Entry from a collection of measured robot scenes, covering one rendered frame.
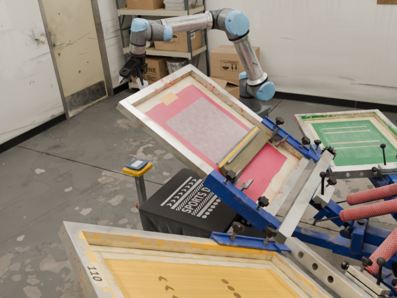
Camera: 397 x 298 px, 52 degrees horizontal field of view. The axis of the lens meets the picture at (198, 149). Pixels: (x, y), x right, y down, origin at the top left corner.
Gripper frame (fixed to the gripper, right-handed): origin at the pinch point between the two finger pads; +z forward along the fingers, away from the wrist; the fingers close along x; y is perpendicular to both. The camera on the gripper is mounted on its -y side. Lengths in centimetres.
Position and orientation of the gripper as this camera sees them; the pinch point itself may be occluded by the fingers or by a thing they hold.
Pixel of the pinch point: (130, 90)
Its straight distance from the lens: 206.2
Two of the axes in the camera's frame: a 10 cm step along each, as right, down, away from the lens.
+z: -1.9, 7.9, 5.8
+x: -8.5, -4.3, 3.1
